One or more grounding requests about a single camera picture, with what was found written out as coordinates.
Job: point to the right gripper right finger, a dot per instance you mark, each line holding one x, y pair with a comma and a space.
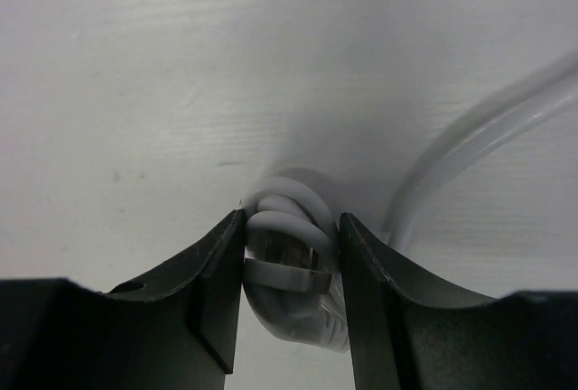
377, 281

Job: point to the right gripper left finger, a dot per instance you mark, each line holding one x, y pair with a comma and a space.
181, 317

